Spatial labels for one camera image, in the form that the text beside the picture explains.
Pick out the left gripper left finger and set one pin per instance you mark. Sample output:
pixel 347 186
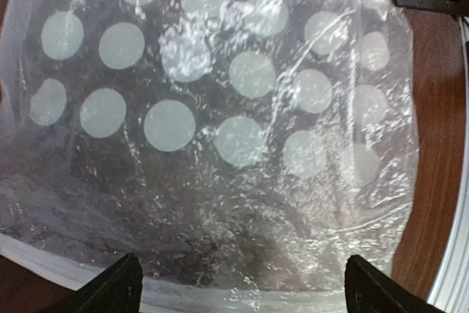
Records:
pixel 116 289

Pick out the aluminium front rail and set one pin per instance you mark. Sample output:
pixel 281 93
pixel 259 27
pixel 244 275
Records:
pixel 450 288

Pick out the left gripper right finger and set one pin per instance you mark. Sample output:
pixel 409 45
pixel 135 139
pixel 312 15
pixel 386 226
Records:
pixel 368 290

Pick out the clear zip top bag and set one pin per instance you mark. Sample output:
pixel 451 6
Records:
pixel 243 150

